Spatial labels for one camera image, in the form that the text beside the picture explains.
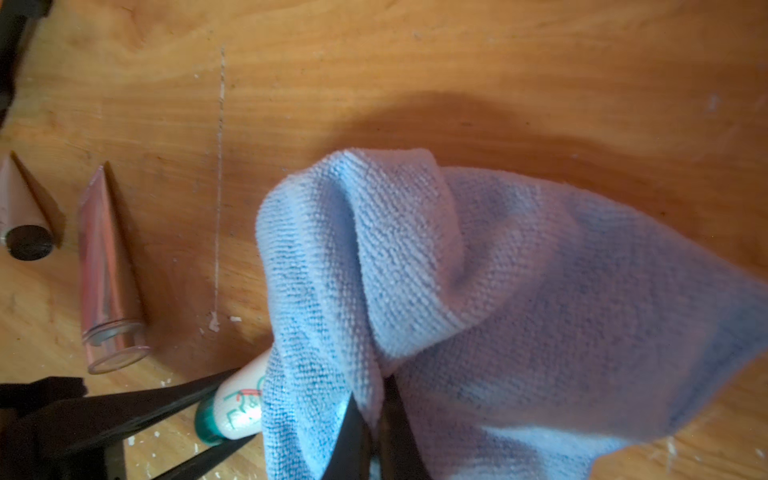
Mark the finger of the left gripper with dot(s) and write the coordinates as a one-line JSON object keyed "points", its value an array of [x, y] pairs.
{"points": [[138, 408], [199, 465]]}

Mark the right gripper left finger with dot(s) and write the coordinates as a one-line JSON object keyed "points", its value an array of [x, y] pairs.
{"points": [[352, 453]]}

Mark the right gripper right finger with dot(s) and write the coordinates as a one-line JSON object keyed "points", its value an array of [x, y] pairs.
{"points": [[397, 451]]}

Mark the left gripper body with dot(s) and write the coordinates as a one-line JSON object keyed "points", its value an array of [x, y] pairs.
{"points": [[18, 401]]}

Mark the green cap toothpaste tube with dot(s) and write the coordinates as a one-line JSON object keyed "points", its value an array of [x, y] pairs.
{"points": [[234, 410]]}

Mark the pink translucent tube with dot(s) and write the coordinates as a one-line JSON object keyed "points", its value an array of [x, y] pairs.
{"points": [[112, 316]]}

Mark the blue microfiber cloth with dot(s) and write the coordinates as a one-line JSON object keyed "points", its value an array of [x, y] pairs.
{"points": [[531, 327]]}

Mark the black cap white tube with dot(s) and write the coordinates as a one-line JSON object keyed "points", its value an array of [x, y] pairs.
{"points": [[25, 231]]}

